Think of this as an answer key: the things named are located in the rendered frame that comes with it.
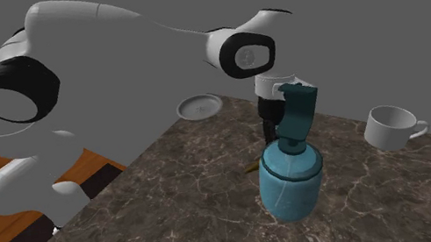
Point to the blue spray bottle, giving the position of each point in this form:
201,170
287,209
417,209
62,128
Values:
291,173

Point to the grey round plate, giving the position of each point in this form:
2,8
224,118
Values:
199,107

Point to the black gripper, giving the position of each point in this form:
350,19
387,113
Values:
269,113

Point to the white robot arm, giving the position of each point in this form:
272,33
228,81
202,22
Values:
93,57

